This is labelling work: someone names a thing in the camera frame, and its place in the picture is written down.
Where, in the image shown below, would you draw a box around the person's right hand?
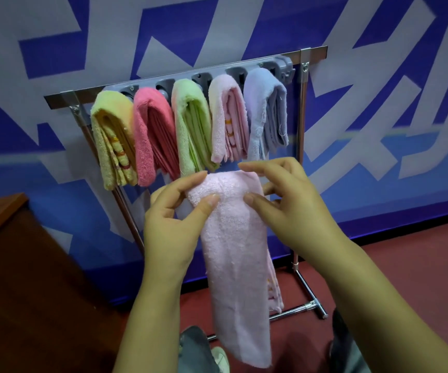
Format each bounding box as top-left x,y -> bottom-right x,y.
237,157 -> 351,265

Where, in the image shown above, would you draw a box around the person's left hand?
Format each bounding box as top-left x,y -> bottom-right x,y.
143,170 -> 221,286

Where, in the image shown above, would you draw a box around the white pink patterned towel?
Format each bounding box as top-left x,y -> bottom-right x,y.
208,74 -> 251,164
186,169 -> 285,369

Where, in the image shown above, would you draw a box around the light blue towel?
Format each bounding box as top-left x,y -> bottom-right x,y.
243,67 -> 290,162

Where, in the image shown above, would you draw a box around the light green towel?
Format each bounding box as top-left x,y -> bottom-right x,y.
171,78 -> 221,177

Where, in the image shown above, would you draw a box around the yellow striped towel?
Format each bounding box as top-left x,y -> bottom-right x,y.
90,90 -> 139,191

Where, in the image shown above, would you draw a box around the metal rack frame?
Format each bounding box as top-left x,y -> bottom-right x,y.
44,45 -> 329,342

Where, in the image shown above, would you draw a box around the person's right forearm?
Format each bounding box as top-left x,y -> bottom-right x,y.
313,238 -> 448,373

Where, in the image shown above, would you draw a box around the person's left leg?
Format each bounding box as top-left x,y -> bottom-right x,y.
177,326 -> 221,373

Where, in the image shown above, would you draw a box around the person's leg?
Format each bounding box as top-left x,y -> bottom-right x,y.
328,308 -> 370,373
177,326 -> 221,373

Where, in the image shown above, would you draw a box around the person's right leg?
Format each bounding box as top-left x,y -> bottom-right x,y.
328,308 -> 370,373

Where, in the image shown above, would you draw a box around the grey sneaker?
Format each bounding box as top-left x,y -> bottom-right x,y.
210,346 -> 231,373

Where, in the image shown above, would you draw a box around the brown wooden cabinet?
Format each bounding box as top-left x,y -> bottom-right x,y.
0,193 -> 128,373

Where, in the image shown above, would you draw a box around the blue white printed banner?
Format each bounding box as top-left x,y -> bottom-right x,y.
0,0 -> 448,304

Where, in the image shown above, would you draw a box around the grey plastic hook rail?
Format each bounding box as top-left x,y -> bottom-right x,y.
103,54 -> 296,98

